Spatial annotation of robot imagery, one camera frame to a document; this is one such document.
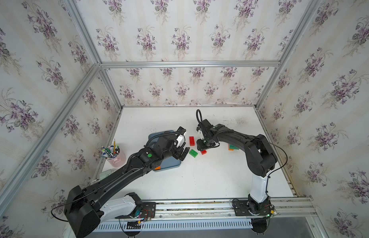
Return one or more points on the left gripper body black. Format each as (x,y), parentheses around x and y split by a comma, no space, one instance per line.
(176,153)

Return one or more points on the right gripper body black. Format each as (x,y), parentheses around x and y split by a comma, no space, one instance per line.
(204,143)

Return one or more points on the long red lego brick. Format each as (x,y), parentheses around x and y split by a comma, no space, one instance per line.
(192,141)

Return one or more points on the blue-grey plastic tray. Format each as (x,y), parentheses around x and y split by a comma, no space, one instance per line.
(168,162)

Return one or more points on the green lego brick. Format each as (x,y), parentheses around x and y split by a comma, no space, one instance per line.
(233,147)
(193,153)

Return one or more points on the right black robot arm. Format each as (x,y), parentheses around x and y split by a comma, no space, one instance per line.
(260,157)

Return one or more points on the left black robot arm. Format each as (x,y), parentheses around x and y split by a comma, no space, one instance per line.
(86,208)

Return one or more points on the pen cup with pens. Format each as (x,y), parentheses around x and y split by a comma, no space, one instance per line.
(114,155)

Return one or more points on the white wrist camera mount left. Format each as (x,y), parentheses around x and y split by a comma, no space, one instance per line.
(180,137)

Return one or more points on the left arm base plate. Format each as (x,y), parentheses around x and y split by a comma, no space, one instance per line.
(145,211)

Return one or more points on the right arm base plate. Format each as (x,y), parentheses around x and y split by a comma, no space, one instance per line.
(252,208)

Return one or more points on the white slotted cable duct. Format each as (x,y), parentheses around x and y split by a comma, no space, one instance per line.
(176,225)

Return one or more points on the aluminium rail frame front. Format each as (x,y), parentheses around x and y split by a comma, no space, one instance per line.
(198,209)

